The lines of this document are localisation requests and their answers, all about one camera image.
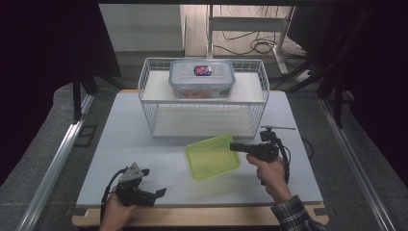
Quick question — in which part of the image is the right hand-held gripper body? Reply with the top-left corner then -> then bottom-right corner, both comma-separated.
245,125 -> 296,163

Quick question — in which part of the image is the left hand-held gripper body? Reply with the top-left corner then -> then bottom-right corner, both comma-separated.
115,161 -> 157,208

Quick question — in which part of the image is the clear container with green lid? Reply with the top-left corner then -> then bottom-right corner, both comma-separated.
184,133 -> 242,182

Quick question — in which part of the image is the clear container with blue lid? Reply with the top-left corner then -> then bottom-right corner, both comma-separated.
168,59 -> 237,100

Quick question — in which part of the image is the white wire rack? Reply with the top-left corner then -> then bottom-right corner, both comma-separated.
138,57 -> 270,140

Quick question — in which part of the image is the person's right hand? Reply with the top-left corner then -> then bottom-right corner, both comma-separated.
245,154 -> 293,204

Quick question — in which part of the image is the person's left hand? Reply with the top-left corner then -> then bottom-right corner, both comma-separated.
98,192 -> 140,231

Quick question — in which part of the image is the black metal stand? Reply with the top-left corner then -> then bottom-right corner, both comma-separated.
70,78 -> 99,125
331,81 -> 352,129

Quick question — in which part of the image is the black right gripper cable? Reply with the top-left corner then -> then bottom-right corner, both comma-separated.
273,136 -> 292,186

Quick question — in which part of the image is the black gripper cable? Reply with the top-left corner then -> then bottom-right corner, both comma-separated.
99,167 -> 129,224
273,136 -> 292,186

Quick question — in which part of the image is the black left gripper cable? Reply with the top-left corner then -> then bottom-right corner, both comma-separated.
99,167 -> 129,224

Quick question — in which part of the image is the thin black cable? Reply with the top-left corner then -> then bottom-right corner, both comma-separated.
300,136 -> 316,161

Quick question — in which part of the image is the aluminium rail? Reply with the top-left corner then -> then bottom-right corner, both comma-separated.
14,93 -> 96,231
318,96 -> 399,231

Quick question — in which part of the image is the tangle of black floor cables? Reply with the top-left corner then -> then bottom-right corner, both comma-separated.
213,5 -> 307,58

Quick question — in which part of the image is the white metal desk frame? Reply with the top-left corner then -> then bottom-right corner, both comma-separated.
206,4 -> 296,75

